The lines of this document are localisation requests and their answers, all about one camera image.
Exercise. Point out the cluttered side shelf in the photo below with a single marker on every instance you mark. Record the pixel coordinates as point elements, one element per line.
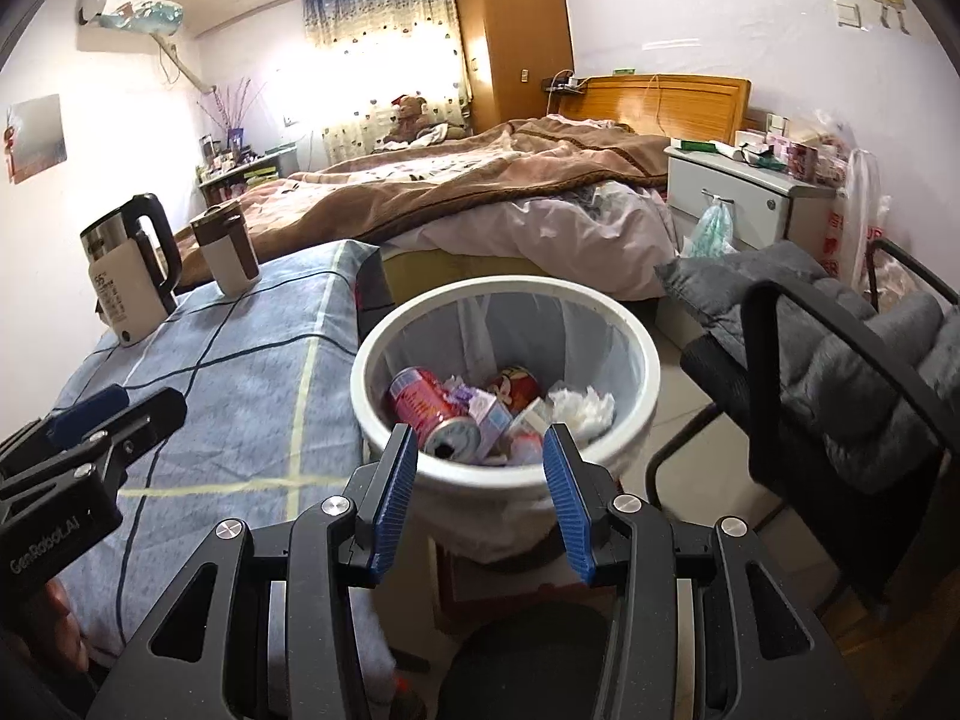
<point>227,184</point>

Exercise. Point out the blue floral curtain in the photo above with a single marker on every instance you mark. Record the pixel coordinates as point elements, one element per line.
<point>369,52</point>

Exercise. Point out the wall air conditioner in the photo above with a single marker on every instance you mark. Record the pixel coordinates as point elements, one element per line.
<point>160,17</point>

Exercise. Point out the silver wall picture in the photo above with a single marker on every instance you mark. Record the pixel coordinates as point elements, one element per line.
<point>33,137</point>

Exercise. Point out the wooden wardrobe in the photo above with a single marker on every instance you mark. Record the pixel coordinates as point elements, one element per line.
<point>512,48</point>

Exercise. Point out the white nightstand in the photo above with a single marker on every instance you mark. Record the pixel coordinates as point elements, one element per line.
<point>765,206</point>

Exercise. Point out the black chair with grey coat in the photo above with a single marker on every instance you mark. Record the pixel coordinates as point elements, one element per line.
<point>829,435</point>

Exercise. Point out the white steel electric kettle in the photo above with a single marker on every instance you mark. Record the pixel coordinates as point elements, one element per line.
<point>134,265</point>

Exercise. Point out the left hand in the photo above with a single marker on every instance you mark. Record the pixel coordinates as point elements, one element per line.
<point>52,632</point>

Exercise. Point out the blue patterned tablecloth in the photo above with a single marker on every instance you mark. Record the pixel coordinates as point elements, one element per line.
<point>269,429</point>

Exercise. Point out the white trash bin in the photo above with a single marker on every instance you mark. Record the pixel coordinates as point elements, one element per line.
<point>480,368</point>

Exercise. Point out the white brown lidded mug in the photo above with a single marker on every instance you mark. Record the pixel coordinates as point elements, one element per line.
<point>221,234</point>

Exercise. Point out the red drink can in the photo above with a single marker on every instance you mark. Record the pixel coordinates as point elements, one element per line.
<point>444,429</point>
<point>516,387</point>

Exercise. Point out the purple milk carton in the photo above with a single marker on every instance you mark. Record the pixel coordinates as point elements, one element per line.
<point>491,417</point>

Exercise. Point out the brown blanket bed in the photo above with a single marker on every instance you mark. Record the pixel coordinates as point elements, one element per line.
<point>582,201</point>

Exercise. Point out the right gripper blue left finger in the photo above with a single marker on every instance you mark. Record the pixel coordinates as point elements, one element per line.
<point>389,495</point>

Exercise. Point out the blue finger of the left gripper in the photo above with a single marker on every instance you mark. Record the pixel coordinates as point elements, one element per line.
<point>72,425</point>
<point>125,438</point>

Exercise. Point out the wooden headboard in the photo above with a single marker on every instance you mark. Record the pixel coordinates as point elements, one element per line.
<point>689,107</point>

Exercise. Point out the white tissue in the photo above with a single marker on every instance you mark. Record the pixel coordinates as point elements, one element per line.
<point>587,414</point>

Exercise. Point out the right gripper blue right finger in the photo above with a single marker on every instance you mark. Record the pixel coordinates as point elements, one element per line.
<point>571,493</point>

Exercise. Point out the brown teddy bear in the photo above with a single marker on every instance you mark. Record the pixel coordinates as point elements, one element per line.
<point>410,119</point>

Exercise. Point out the green plastic bag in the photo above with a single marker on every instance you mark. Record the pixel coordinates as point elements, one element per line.
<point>713,236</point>

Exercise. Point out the vase with purple branches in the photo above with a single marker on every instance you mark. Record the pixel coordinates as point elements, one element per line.
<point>227,106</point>

